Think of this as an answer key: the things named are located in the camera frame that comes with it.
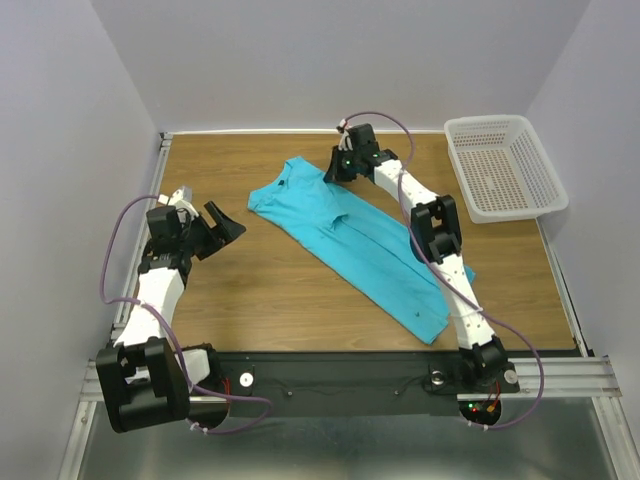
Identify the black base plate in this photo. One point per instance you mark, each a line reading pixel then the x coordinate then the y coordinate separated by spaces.
pixel 333 384

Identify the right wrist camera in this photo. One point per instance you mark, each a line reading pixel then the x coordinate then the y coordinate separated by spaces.
pixel 345 142

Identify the turquoise t-shirt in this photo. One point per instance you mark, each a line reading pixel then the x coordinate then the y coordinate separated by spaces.
pixel 361 243

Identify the white plastic basket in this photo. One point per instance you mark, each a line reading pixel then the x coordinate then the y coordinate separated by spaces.
pixel 502 168

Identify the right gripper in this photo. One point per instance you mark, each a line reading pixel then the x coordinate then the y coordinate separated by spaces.
pixel 335 171

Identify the left aluminium side rail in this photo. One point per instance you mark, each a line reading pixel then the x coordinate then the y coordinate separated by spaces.
pixel 123 309

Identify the aluminium frame rail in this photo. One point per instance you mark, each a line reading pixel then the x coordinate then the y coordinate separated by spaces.
pixel 576 377

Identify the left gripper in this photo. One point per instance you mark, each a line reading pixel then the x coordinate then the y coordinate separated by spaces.
pixel 226 230

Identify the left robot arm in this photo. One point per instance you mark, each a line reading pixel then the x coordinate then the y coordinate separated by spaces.
pixel 143 379

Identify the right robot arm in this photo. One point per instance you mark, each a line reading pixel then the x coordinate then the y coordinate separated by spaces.
pixel 436 241

